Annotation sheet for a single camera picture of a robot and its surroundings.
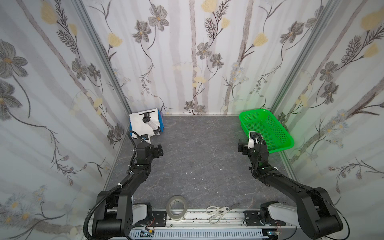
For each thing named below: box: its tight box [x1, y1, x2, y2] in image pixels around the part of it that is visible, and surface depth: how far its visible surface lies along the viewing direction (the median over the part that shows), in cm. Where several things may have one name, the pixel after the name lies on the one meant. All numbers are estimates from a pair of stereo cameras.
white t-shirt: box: [129, 108, 161, 138], surface depth 109 cm
